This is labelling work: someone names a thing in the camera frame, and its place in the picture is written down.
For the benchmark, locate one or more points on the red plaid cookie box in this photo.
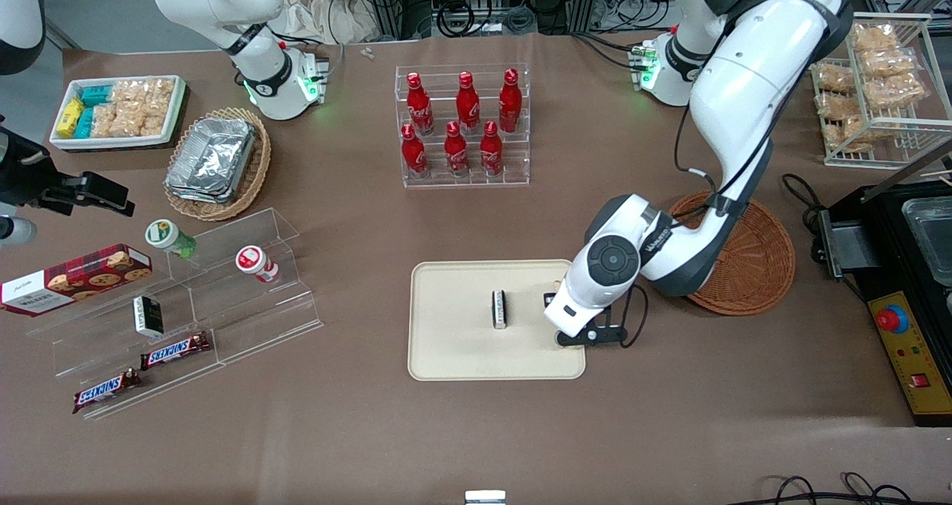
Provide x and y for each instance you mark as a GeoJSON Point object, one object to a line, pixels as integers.
{"type": "Point", "coordinates": [74, 278]}

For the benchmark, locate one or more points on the small black carton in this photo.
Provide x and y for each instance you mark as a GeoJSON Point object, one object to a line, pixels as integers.
{"type": "Point", "coordinates": [149, 317]}

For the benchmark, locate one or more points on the teal snack packet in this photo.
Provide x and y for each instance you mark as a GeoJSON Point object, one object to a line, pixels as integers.
{"type": "Point", "coordinates": [97, 95]}
{"type": "Point", "coordinates": [84, 123]}

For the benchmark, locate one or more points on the clear rice cracker packet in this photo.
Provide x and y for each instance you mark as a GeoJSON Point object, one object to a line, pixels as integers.
{"type": "Point", "coordinates": [130, 94]}
{"type": "Point", "coordinates": [835, 79]}
{"type": "Point", "coordinates": [848, 133]}
{"type": "Point", "coordinates": [887, 63]}
{"type": "Point", "coordinates": [874, 38]}
{"type": "Point", "coordinates": [896, 92]}
{"type": "Point", "coordinates": [837, 105]}
{"type": "Point", "coordinates": [105, 120]}
{"type": "Point", "coordinates": [156, 107]}

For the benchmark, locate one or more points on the beige plastic tray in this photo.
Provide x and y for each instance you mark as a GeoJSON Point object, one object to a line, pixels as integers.
{"type": "Point", "coordinates": [461, 341]}

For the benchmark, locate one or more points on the clear acrylic bottle rack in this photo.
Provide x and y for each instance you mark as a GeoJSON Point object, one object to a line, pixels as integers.
{"type": "Point", "coordinates": [513, 170]}

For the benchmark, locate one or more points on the stacked aluminium foil trays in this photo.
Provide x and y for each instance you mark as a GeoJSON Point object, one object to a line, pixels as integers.
{"type": "Point", "coordinates": [212, 159]}

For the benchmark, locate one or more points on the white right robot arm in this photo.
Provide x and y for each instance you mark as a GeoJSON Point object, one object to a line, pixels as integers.
{"type": "Point", "coordinates": [268, 74]}

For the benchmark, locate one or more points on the oval tan wicker basket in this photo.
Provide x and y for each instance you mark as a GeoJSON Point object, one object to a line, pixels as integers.
{"type": "Point", "coordinates": [256, 170]}

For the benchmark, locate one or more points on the green lid drink bottle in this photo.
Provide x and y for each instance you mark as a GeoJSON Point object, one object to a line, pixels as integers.
{"type": "Point", "coordinates": [165, 236]}

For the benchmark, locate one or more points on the red cola bottle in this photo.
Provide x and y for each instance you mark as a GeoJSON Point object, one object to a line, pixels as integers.
{"type": "Point", "coordinates": [456, 152]}
{"type": "Point", "coordinates": [419, 107]}
{"type": "Point", "coordinates": [510, 102]}
{"type": "Point", "coordinates": [413, 154]}
{"type": "Point", "coordinates": [491, 151]}
{"type": "Point", "coordinates": [467, 105]}

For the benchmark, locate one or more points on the white rectangular snack tray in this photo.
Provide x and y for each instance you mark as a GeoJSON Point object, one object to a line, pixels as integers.
{"type": "Point", "coordinates": [175, 114]}

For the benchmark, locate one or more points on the yellow snack packet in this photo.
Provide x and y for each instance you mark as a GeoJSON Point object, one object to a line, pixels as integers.
{"type": "Point", "coordinates": [70, 117]}

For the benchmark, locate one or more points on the black yellow control box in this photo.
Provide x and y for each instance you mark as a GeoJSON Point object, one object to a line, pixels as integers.
{"type": "Point", "coordinates": [918, 356]}

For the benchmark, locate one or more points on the clear acrylic tiered shelf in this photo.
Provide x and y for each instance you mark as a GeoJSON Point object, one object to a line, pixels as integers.
{"type": "Point", "coordinates": [253, 319]}

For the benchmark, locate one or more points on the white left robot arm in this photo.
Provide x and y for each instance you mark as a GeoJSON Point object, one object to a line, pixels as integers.
{"type": "Point", "coordinates": [744, 96]}

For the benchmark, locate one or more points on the snickers chocolate bar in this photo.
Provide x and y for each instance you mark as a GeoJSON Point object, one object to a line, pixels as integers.
{"type": "Point", "coordinates": [175, 351]}
{"type": "Point", "coordinates": [105, 391]}

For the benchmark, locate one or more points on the small silver box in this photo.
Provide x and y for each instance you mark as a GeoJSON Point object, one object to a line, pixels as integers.
{"type": "Point", "coordinates": [485, 497]}

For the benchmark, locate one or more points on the red lid drink bottle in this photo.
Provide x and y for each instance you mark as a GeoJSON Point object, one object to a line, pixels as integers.
{"type": "Point", "coordinates": [254, 261]}

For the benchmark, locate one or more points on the small black white packet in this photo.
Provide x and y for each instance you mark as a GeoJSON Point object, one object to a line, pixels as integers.
{"type": "Point", "coordinates": [500, 310]}

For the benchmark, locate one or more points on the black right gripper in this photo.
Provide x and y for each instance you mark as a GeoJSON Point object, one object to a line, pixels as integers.
{"type": "Point", "coordinates": [22, 175]}

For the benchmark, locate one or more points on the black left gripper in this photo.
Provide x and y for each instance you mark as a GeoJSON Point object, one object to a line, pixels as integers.
{"type": "Point", "coordinates": [550, 299]}

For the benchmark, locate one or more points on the crumpled beige cloth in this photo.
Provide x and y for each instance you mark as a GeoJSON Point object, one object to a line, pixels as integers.
{"type": "Point", "coordinates": [320, 10]}

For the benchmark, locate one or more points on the round brown wicker basket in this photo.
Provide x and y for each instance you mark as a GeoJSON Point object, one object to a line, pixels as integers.
{"type": "Point", "coordinates": [751, 259]}

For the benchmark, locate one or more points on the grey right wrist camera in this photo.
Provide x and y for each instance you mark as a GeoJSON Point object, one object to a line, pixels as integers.
{"type": "Point", "coordinates": [15, 231]}

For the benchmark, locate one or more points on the black tabletop appliance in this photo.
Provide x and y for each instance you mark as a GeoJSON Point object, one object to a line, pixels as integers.
{"type": "Point", "coordinates": [885, 245]}

